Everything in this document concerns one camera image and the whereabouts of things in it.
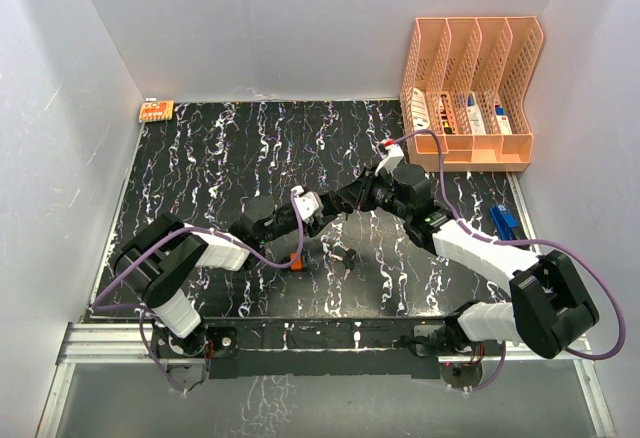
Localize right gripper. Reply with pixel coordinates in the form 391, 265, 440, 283
337, 165, 411, 222

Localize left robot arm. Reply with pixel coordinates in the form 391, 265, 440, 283
113, 186, 354, 357

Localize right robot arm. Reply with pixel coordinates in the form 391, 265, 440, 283
330, 164, 599, 359

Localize orange black padlock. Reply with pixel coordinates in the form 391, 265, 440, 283
289, 252, 307, 273

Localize white box in organizer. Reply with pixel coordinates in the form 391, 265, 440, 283
409, 87, 431, 130

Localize dark markers in organizer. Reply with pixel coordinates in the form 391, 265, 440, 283
438, 93, 456, 135

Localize black marble pattern mat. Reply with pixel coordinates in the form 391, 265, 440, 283
90, 128, 540, 318

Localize white blue tube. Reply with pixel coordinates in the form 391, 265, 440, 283
459, 91, 487, 135

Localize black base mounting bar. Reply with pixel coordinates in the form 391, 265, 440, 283
199, 315, 506, 380

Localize blue black stapler tool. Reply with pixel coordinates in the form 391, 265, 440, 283
489, 204, 527, 241

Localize orange plastic file organizer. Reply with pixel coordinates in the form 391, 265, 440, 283
400, 16, 544, 172

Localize blue red white box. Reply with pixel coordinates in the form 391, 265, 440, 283
494, 101, 513, 135

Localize small orange card box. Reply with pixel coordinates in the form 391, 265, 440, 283
138, 100, 175, 123

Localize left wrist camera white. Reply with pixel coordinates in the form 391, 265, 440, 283
291, 185, 324, 223

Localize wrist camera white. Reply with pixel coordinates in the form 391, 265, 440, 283
375, 139, 405, 176
291, 185, 324, 223

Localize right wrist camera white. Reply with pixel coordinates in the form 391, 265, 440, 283
375, 139, 405, 176

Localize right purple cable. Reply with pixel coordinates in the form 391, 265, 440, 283
389, 128, 628, 361

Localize purple cable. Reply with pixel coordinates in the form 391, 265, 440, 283
91, 192, 306, 394
389, 128, 628, 361

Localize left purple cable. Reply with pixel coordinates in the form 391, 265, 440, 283
91, 192, 306, 394

